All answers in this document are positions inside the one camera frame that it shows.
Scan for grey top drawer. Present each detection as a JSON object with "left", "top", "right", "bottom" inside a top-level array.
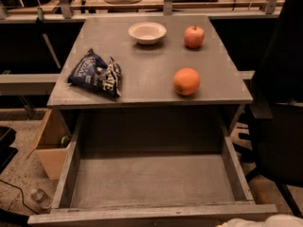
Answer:
[{"left": 28, "top": 109, "right": 276, "bottom": 227}]

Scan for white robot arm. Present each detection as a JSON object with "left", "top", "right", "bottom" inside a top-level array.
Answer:
[{"left": 216, "top": 215, "right": 303, "bottom": 227}]

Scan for grey wooden cabinet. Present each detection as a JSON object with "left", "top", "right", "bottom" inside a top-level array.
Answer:
[{"left": 47, "top": 14, "right": 252, "bottom": 135}]

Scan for orange fruit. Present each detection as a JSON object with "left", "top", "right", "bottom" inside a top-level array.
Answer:
[{"left": 173, "top": 68, "right": 200, "bottom": 96}]

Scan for blue chip bag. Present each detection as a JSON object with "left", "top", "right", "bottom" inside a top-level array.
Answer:
[{"left": 67, "top": 48, "right": 122, "bottom": 98}]

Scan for white paper bowl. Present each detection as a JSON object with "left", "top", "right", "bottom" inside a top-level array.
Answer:
[{"left": 129, "top": 22, "right": 167, "bottom": 45}]

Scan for red apple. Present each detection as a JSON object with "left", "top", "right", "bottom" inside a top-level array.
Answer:
[{"left": 184, "top": 26, "right": 205, "bottom": 48}]

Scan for cardboard box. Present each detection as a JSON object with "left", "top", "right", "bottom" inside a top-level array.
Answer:
[{"left": 27, "top": 109, "right": 69, "bottom": 180}]

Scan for black office chair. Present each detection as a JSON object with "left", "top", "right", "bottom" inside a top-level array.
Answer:
[{"left": 235, "top": 0, "right": 303, "bottom": 218}]

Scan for clear plastic bottle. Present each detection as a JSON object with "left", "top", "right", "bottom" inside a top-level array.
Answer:
[{"left": 30, "top": 188, "right": 52, "bottom": 210}]

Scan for black object at left edge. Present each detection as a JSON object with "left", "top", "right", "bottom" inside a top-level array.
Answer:
[{"left": 0, "top": 126, "right": 18, "bottom": 174}]

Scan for black floor cable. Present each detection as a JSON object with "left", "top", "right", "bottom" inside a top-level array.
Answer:
[{"left": 0, "top": 178, "right": 40, "bottom": 216}]

